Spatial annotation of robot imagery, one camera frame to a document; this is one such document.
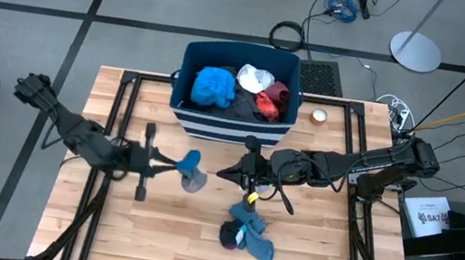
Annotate white printed box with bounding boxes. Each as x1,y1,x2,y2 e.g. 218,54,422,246
397,190,454,243

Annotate blue coiled cable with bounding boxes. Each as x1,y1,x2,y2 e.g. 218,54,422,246
320,0,362,26

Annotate white power strip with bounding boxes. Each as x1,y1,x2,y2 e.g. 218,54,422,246
372,91,417,132

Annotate round white stand base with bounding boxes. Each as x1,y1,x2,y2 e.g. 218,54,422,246
386,0,451,77

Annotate grey sock teal toe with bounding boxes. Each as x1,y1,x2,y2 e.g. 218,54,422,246
170,146,213,197

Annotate maroon garment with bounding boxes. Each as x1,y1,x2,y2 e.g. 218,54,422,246
260,78,293,114

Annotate black floor grille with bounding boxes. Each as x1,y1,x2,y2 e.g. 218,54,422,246
294,57,349,100

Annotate navy white striped fabric basket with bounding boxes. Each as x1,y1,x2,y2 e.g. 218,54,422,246
162,33,311,153

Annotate teal blue garment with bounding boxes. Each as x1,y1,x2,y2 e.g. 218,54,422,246
189,64,240,112

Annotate dark navy sock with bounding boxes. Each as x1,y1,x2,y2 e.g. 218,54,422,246
216,217,250,253

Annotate dark grey trousers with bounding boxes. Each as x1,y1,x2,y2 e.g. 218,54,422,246
209,64,276,124

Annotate round tan tape roll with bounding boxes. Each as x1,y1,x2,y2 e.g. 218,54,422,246
308,107,330,127

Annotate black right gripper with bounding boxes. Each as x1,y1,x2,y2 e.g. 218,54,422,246
213,130,281,200

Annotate yellow cable tag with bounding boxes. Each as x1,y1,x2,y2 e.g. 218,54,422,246
246,190,262,207

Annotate white sock purple toe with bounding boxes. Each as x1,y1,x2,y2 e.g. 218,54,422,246
234,61,279,98

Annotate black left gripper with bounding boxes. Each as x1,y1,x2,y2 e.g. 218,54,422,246
113,117,183,207

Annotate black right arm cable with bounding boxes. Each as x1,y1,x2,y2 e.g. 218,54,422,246
269,157,302,217

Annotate black coiled cable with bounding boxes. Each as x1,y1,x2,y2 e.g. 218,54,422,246
265,18,309,56

